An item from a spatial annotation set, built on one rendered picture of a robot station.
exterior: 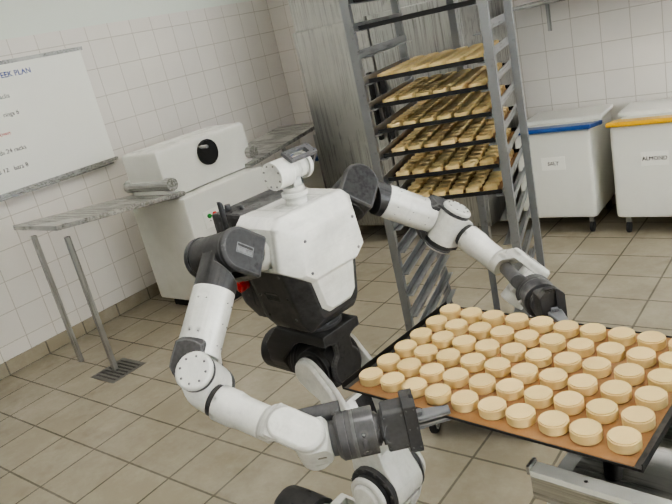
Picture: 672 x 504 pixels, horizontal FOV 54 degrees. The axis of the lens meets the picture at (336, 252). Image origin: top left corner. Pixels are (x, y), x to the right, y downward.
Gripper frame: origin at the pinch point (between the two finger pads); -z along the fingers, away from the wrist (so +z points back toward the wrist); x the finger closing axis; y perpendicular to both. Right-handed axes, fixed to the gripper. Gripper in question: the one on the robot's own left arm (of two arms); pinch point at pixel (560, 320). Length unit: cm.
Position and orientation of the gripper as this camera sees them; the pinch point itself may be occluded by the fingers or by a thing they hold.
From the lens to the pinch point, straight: 152.9
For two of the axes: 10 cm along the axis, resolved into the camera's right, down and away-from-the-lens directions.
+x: -2.2, -9.2, -3.1
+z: -0.5, -3.1, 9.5
